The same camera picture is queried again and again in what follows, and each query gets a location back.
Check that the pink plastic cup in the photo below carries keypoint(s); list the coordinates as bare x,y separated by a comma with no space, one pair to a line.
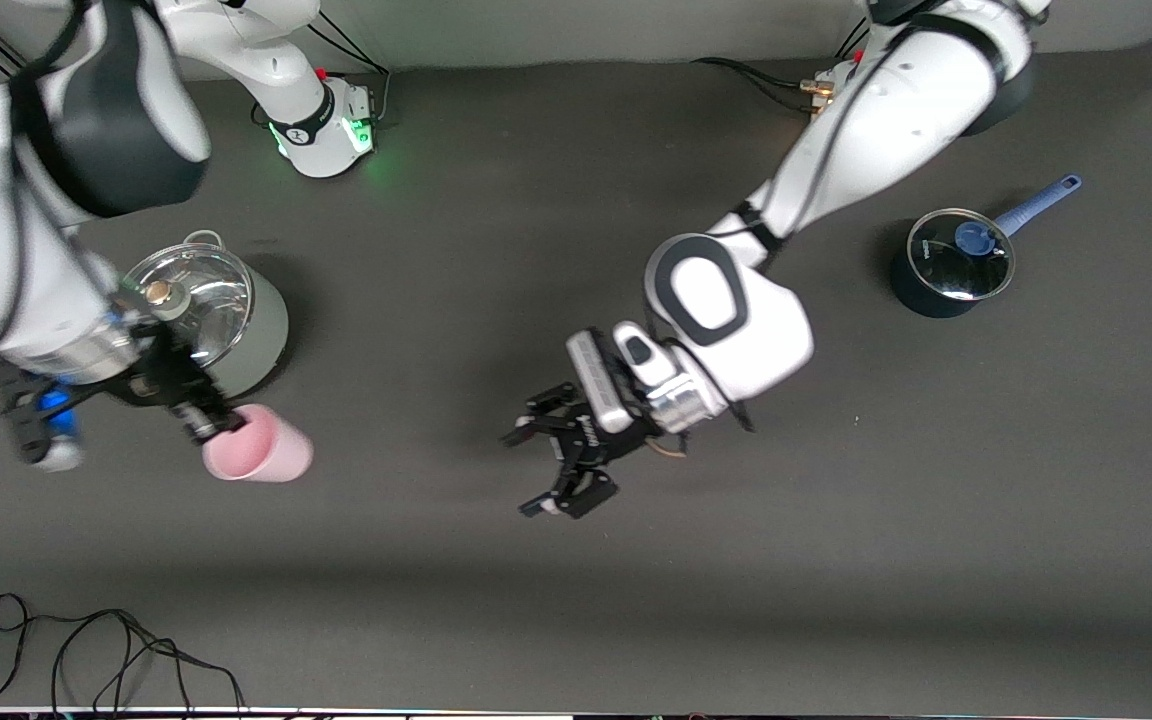
276,455

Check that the grey-green stockpot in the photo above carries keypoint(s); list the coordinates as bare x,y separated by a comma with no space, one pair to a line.
266,330

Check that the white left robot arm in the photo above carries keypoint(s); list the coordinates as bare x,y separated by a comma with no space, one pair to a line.
896,100

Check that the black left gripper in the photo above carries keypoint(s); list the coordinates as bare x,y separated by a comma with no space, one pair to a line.
604,449

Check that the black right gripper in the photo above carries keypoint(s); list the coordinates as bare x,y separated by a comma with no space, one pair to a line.
158,377

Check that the glass lid with tan knob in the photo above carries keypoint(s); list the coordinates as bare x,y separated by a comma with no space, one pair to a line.
216,300

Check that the glass lid with blue knob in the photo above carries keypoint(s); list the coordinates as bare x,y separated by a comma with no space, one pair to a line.
946,265

